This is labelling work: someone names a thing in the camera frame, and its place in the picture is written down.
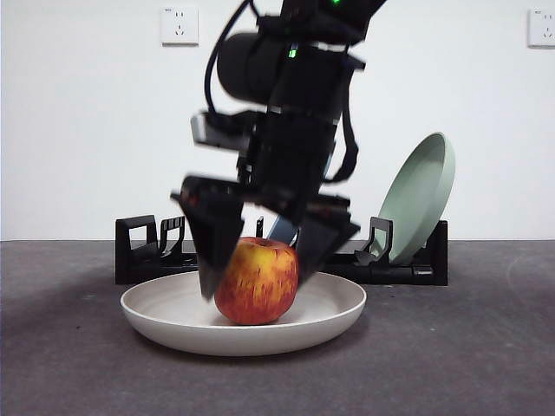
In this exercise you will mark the black plastic plate rack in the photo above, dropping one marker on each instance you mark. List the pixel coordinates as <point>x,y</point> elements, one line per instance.
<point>390,273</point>

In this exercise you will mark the white wall socket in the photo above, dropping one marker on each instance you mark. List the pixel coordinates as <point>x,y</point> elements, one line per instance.
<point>542,28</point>
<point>180,26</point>

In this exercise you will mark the pale green plate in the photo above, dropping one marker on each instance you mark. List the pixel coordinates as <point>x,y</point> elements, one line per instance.
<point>416,199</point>

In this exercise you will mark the pale yellow cream plate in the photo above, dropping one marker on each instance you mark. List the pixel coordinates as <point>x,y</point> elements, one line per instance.
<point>173,316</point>

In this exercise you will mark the light blue plate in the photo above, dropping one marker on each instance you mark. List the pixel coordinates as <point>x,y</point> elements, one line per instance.
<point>282,232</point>

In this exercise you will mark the red yellow apple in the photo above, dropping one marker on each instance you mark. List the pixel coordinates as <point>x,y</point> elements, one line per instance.
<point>256,286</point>

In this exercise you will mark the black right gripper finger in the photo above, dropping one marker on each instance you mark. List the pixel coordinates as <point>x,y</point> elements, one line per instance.
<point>214,242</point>
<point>318,247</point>

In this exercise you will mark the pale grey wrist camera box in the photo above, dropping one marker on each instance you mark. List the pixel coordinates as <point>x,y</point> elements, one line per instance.
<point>204,130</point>

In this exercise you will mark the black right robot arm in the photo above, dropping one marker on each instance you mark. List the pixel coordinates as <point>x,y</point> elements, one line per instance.
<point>303,108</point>

